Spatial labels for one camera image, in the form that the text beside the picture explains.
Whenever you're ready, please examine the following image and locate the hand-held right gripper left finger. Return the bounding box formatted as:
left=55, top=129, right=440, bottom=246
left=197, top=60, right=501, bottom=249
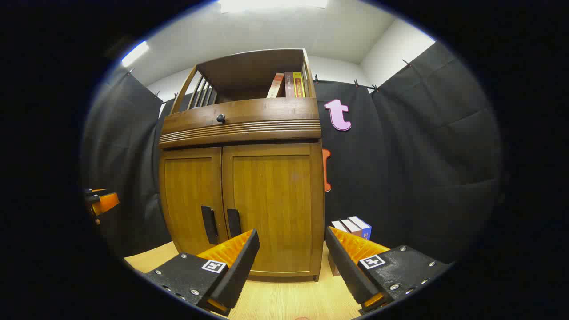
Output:
left=144, top=229, right=260, bottom=317

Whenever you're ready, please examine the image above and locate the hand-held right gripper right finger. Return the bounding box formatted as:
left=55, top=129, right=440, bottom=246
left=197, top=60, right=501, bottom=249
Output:
left=325, top=226, right=454, bottom=315

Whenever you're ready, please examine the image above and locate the black door handle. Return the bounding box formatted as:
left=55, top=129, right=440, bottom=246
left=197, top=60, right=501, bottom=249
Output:
left=227, top=208, right=242, bottom=239
left=201, top=206, right=219, bottom=245

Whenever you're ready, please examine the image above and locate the wooden shoe cabinet door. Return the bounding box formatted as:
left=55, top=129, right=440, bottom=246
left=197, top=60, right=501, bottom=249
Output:
left=221, top=142, right=324, bottom=278
left=160, top=147, right=228, bottom=256

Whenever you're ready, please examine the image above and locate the wooden double-door shoe cabinet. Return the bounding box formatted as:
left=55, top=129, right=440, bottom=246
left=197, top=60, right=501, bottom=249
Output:
left=159, top=48, right=325, bottom=283

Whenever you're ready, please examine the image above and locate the wooden cabinet drawer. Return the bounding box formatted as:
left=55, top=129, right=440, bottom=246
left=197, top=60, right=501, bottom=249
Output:
left=159, top=97, right=321, bottom=149

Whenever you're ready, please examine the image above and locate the brown book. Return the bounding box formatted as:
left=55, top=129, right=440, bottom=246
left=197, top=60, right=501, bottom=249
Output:
left=328, top=221, right=349, bottom=277

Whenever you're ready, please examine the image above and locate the blue book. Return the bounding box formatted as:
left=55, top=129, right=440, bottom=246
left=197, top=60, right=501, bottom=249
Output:
left=348, top=216, right=372, bottom=240

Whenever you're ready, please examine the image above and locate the black backdrop cloth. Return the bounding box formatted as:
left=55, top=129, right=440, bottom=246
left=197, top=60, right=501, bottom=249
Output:
left=81, top=41, right=503, bottom=263

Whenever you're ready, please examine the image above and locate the small ceiling light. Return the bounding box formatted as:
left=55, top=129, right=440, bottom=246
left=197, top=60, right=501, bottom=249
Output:
left=121, top=41, right=150, bottom=67

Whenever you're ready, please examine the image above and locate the orange book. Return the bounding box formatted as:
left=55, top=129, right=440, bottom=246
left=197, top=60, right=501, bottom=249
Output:
left=267, top=73, right=285, bottom=99

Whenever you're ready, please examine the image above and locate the large ceiling light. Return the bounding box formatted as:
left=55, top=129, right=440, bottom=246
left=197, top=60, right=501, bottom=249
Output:
left=218, top=0, right=329, bottom=13

